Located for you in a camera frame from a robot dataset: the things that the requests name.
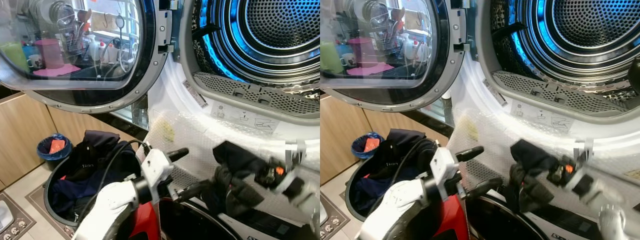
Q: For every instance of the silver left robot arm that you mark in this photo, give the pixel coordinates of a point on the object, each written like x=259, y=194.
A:
x=395, y=207
x=107, y=210

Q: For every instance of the black garment with small logo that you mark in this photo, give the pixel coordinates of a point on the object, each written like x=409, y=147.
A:
x=400, y=147
x=95, y=150

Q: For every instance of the round glass dryer door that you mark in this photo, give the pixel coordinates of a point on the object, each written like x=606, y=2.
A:
x=400, y=97
x=75, y=97

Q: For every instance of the grey patterned floor mat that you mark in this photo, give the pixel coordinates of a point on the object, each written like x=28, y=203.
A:
x=17, y=227
x=37, y=197
x=332, y=217

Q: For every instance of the dark round laundry basket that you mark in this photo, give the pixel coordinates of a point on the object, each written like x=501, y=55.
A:
x=52, y=192
x=352, y=195

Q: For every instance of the white instruction label sticker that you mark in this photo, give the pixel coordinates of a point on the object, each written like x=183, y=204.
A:
x=542, y=117
x=245, y=119

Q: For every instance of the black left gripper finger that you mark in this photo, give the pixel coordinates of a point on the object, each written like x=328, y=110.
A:
x=484, y=187
x=470, y=153
x=192, y=189
x=178, y=154

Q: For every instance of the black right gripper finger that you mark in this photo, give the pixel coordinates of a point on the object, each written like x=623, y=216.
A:
x=247, y=192
x=544, y=164
x=537, y=190
x=250, y=166

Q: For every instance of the orange packet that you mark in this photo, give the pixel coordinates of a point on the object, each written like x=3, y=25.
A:
x=57, y=145
x=371, y=144

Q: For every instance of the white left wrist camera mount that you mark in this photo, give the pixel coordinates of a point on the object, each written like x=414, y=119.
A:
x=444, y=164
x=156, y=165

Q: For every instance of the navy blue garment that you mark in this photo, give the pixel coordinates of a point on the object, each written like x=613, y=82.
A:
x=372, y=192
x=67, y=195

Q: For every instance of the grey perforated lint filter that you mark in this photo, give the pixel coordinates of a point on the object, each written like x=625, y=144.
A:
x=260, y=95
x=555, y=92

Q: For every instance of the white front-load dryer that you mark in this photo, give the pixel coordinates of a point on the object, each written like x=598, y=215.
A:
x=475, y=95
x=170, y=100

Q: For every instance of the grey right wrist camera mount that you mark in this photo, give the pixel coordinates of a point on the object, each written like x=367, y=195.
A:
x=582, y=150
x=295, y=152

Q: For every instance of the yellow sticker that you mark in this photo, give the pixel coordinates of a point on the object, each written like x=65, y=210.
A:
x=167, y=132
x=470, y=129

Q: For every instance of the blue waste bin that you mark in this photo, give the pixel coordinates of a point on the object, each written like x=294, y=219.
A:
x=45, y=152
x=357, y=147

